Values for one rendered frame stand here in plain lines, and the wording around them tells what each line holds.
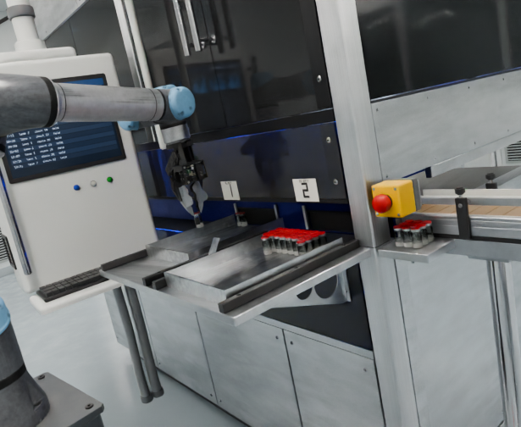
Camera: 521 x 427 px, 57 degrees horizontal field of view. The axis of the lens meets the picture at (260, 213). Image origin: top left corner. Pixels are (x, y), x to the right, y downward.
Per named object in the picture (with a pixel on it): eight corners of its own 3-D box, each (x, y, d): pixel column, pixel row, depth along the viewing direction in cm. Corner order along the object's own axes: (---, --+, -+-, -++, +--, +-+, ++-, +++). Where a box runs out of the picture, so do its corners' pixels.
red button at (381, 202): (382, 209, 107) (379, 191, 106) (397, 209, 104) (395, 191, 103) (371, 213, 104) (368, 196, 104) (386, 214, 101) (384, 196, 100)
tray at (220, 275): (274, 241, 135) (272, 230, 134) (344, 251, 114) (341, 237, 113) (167, 286, 115) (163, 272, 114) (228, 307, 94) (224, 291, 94)
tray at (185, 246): (235, 224, 168) (233, 214, 167) (285, 228, 148) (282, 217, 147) (147, 256, 148) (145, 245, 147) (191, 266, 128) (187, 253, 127)
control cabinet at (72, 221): (144, 244, 203) (95, 52, 188) (163, 249, 187) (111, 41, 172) (16, 286, 176) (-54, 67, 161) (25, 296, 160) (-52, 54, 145)
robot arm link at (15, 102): (-25, 58, 79) (195, 77, 116) (-48, 73, 86) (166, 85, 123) (-13, 130, 80) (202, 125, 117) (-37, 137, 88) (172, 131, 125)
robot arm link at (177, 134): (156, 131, 135) (181, 124, 140) (161, 147, 136) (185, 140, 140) (167, 128, 129) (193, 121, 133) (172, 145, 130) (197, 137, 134)
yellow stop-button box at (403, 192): (394, 208, 112) (390, 178, 111) (422, 209, 106) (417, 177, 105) (374, 217, 108) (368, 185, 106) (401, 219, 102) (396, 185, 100)
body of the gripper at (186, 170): (186, 186, 131) (174, 143, 129) (173, 187, 138) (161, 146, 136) (210, 179, 135) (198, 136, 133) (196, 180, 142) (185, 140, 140)
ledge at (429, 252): (412, 238, 119) (412, 230, 119) (462, 242, 109) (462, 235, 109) (378, 257, 111) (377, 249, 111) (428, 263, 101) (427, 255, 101)
